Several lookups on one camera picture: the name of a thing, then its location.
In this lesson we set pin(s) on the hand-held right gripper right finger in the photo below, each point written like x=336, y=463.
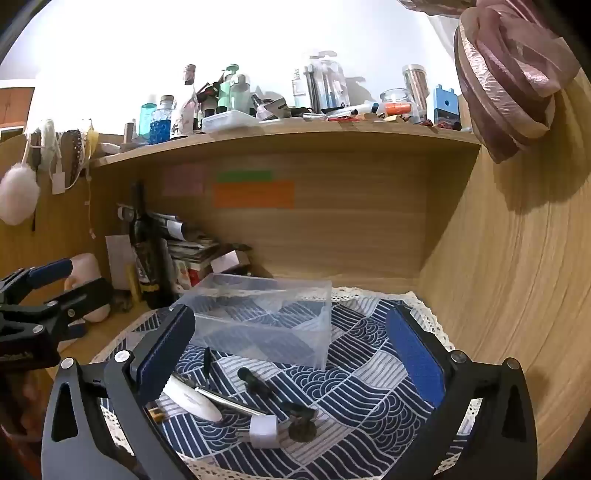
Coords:
x=415, y=357

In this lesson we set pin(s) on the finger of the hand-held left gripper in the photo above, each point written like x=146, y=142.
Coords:
x=48, y=271
x=87, y=297

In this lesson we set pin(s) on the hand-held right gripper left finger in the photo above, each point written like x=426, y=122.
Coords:
x=167, y=353

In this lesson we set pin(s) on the short black stick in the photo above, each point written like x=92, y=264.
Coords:
x=207, y=364

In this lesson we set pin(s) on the yellow tube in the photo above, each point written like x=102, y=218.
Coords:
x=134, y=284

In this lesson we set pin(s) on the grey card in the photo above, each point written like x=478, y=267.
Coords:
x=119, y=258

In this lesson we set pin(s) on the blue wave-patterned lace-edged cloth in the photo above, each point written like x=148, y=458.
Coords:
x=369, y=392

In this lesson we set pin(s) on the dark wine bottle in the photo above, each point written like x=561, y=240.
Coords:
x=150, y=267

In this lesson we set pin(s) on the thin metal tool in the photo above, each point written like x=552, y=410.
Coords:
x=231, y=404

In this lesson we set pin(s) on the white fluffy pompom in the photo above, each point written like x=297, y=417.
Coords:
x=18, y=194

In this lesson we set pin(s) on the white hanging tag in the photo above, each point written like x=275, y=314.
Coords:
x=58, y=183

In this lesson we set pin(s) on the black tube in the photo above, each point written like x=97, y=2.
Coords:
x=254, y=382

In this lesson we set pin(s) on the clear plastic storage box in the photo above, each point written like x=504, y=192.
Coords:
x=258, y=323

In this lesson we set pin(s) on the stack of books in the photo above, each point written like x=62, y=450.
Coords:
x=190, y=251

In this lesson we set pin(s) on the small white box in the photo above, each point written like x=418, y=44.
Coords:
x=226, y=262

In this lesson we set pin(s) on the white cube block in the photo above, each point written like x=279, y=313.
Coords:
x=264, y=432

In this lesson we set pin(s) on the brown beaded headband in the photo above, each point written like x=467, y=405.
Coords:
x=75, y=147

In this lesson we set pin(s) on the white fluffy hair band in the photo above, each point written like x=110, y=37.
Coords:
x=45, y=136

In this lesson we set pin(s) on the black round-headed brush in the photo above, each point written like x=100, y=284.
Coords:
x=302, y=432

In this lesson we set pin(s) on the pink sticky note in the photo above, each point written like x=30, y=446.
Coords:
x=183, y=180

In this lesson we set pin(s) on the cardboard roll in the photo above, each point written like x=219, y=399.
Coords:
x=129, y=132

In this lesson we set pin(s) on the orange sticky note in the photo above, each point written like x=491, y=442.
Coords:
x=254, y=194

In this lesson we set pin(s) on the teal bottle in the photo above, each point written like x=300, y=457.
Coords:
x=147, y=117

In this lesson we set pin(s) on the blue liquid bottle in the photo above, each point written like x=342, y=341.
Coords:
x=160, y=124

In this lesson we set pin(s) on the green sticky note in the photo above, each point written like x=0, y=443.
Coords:
x=244, y=176

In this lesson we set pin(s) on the white pink spray bottle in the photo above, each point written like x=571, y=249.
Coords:
x=188, y=113

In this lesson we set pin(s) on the white plastic tray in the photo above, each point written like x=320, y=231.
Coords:
x=229, y=121

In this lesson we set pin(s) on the wooden shelf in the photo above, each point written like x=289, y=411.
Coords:
x=277, y=134

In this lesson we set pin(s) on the green pump bottle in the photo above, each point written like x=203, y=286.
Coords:
x=225, y=92

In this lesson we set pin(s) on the orange tube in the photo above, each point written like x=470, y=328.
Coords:
x=398, y=109

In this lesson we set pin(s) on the blue box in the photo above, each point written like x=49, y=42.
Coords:
x=446, y=107

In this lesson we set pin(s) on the white syringe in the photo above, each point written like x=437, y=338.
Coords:
x=355, y=110

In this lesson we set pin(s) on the pale green clear bottle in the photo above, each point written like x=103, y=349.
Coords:
x=241, y=94

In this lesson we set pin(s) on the glass jar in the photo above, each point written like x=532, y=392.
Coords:
x=395, y=98

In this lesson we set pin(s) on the black white case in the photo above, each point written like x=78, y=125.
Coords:
x=277, y=110

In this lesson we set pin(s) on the tall clear canister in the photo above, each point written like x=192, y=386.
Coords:
x=416, y=85

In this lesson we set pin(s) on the clear jar with brushes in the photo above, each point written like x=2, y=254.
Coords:
x=328, y=85

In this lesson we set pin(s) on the small clear bottle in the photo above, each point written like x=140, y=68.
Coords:
x=299, y=91

